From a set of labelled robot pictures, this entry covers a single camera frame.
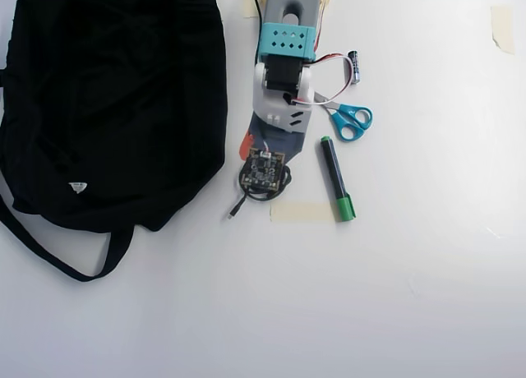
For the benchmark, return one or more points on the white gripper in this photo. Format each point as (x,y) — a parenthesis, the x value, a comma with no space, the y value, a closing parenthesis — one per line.
(274,141)

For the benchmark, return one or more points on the grey and teal robot arm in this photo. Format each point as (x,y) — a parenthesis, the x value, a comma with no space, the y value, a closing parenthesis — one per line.
(287,37)

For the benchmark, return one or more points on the black fabric bag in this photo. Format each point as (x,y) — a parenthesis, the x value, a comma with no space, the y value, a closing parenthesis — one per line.
(102,107)

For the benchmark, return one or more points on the green and black marker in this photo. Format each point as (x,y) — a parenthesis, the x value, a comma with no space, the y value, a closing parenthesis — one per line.
(333,168)

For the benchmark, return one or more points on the beige masking tape strip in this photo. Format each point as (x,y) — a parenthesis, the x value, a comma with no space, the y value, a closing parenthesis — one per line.
(503,29)
(249,0)
(300,212)

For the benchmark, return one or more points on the black cylindrical battery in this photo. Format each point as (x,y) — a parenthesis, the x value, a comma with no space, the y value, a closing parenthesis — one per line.
(356,67)

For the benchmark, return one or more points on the black camera circuit board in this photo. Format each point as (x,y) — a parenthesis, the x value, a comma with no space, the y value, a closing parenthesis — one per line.
(263,170)

